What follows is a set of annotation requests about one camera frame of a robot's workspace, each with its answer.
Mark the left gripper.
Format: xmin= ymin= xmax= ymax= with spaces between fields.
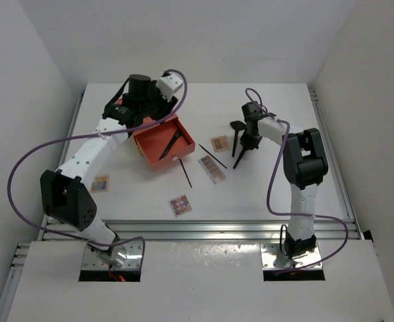
xmin=138 ymin=79 xmax=176 ymax=123

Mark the black fan makeup brush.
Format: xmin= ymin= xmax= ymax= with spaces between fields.
xmin=230 ymin=121 xmax=246 ymax=157

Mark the black angled makeup brush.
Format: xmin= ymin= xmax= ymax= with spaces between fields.
xmin=159 ymin=129 xmax=183 ymax=160

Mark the thin black pencil brush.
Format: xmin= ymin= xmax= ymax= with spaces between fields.
xmin=179 ymin=159 xmax=193 ymax=188

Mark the colourful eyeshadow palette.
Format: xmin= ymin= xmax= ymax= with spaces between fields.
xmin=90 ymin=174 xmax=109 ymax=193

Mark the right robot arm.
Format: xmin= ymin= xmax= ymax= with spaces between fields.
xmin=234 ymin=103 xmax=328 ymax=259

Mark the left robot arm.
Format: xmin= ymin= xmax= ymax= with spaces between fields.
xmin=40 ymin=72 xmax=186 ymax=253

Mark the small square brown eyeshadow palette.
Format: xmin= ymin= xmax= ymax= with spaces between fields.
xmin=211 ymin=136 xmax=230 ymax=152

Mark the thin black liner brush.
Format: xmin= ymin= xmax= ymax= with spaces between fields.
xmin=198 ymin=144 xmax=228 ymax=169

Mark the long brown eyeshadow palette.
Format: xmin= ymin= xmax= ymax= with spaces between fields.
xmin=199 ymin=156 xmax=226 ymax=184

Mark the round-pan eyeshadow palette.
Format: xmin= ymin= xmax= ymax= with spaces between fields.
xmin=169 ymin=195 xmax=192 ymax=217

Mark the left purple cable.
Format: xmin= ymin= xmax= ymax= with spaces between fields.
xmin=7 ymin=69 xmax=188 ymax=262

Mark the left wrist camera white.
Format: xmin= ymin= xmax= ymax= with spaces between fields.
xmin=156 ymin=74 xmax=183 ymax=101

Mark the aluminium rail frame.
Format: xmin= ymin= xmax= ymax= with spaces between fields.
xmin=37 ymin=218 xmax=363 ymax=241

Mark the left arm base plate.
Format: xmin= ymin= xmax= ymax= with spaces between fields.
xmin=81 ymin=241 xmax=143 ymax=271

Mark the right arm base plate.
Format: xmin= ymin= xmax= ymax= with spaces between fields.
xmin=260 ymin=242 xmax=323 ymax=272

